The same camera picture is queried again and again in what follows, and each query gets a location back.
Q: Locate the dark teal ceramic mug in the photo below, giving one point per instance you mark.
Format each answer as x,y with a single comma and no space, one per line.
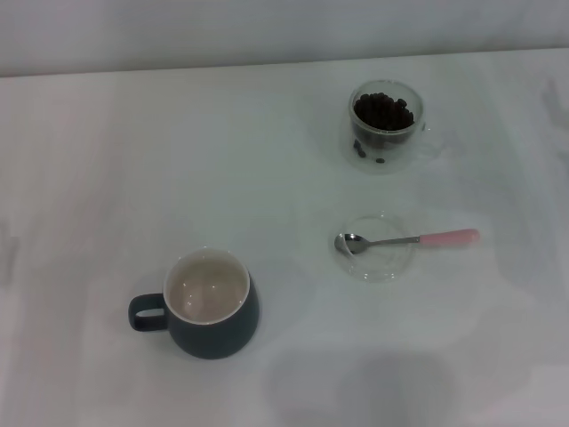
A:
222,329

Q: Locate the coffee beans pile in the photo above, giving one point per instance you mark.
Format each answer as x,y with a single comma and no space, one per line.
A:
383,113

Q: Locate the double-walled glass cup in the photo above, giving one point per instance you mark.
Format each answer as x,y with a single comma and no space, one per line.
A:
411,151

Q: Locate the clear glass saucer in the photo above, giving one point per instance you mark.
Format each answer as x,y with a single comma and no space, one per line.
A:
387,262

